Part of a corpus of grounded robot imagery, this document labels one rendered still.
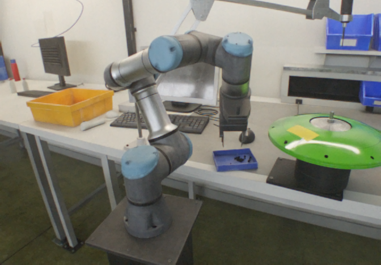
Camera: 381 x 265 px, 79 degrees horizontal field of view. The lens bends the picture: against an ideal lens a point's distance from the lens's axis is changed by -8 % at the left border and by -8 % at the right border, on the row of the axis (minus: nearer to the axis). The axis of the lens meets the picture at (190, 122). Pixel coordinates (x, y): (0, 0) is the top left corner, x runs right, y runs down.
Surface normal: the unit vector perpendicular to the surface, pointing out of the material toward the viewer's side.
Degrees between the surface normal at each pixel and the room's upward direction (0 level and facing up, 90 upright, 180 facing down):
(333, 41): 99
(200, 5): 90
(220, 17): 90
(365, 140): 17
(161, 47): 89
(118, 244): 0
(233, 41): 30
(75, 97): 86
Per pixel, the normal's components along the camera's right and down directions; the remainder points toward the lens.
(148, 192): 0.41, 0.32
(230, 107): -0.08, -0.66
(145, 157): -0.10, -0.91
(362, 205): -0.46, 0.33
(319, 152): -0.28, -0.72
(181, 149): 0.77, -0.22
